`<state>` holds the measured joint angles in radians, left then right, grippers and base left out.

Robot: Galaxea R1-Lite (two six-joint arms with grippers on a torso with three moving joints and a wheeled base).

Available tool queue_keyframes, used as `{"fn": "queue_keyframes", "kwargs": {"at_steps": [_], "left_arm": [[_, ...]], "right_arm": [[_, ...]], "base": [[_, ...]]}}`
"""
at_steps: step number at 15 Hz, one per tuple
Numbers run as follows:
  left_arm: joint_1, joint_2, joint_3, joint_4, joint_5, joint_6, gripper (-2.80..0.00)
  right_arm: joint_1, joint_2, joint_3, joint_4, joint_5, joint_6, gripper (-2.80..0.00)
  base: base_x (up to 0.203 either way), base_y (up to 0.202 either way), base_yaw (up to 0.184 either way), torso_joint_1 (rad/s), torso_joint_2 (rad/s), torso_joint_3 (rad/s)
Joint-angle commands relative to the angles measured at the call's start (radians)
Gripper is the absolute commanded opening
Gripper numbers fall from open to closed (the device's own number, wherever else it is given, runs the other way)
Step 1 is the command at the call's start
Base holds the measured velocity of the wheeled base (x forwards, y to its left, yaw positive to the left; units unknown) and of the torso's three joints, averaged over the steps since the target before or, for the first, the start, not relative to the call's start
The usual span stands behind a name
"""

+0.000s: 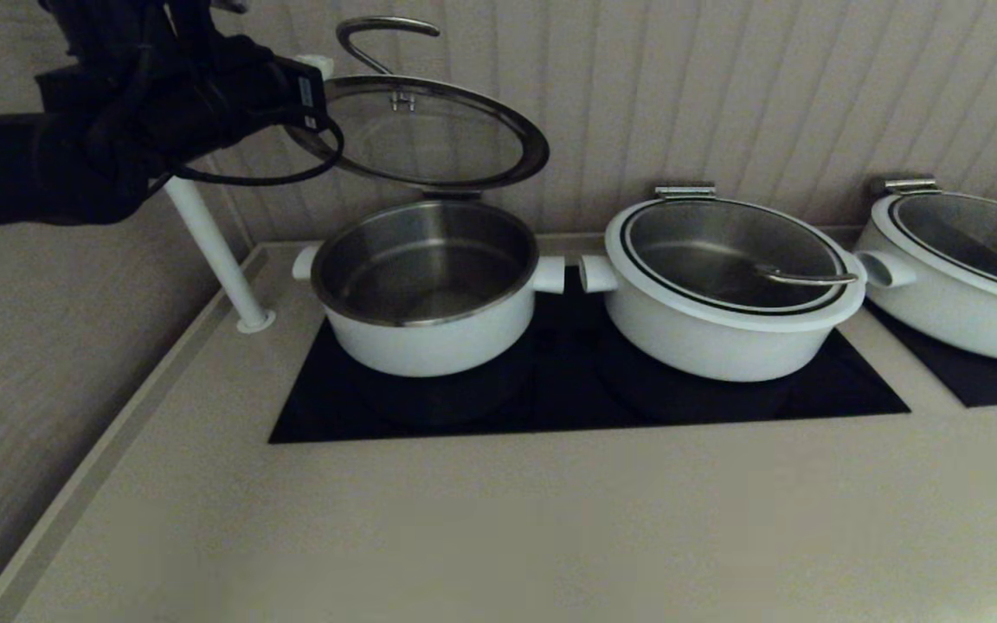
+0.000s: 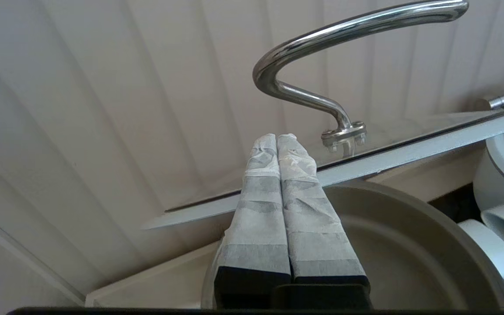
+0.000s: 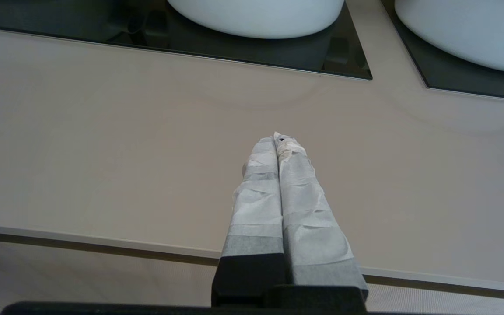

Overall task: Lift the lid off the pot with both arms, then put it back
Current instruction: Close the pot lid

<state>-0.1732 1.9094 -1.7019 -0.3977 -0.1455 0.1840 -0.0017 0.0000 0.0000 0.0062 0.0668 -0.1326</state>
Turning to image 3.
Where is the wide black glass cooktop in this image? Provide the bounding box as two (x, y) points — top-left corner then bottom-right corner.
(0, 0), (373, 81)

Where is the white pot, steel inner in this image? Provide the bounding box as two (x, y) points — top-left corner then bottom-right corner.
(167, 0), (345, 40)
(394, 0), (504, 75)

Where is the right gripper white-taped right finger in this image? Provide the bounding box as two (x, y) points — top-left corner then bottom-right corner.
(274, 131), (368, 302)

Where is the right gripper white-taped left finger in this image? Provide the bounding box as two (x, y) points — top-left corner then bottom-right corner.
(212, 136), (288, 307)

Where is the narrow black glass cooktop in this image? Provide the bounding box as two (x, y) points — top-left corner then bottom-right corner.
(381, 0), (504, 102)

